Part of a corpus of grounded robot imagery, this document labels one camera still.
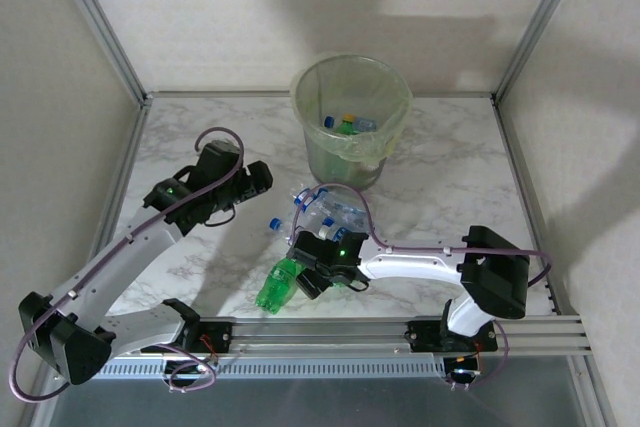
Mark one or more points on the clear bottle blue label white cap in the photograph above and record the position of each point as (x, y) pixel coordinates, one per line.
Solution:
(325, 232)

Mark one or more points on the aluminium frame leg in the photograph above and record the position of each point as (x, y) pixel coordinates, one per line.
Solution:
(32, 417)
(597, 397)

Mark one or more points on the aluminium frame post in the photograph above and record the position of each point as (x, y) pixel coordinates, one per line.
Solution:
(93, 12)
(544, 12)

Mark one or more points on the grey mesh waste bin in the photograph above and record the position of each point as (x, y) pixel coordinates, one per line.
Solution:
(340, 167)

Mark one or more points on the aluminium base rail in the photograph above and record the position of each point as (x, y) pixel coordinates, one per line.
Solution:
(320, 334)

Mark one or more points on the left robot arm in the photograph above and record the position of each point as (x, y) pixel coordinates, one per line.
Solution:
(127, 262)

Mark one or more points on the aluminium table edge rail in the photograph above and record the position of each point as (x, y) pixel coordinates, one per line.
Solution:
(225, 94)
(516, 157)
(129, 157)

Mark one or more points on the green plastic bin liner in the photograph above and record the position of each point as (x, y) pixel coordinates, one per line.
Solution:
(320, 92)

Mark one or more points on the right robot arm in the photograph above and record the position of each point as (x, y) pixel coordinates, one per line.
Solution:
(415, 267)

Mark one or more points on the grey metal panel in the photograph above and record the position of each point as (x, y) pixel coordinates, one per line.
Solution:
(320, 404)

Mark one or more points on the clear bottle dark blue label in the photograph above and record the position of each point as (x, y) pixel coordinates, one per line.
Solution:
(366, 123)
(302, 196)

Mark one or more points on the green bottle yellow cap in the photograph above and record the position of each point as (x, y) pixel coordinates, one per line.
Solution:
(338, 283)
(275, 289)
(346, 127)

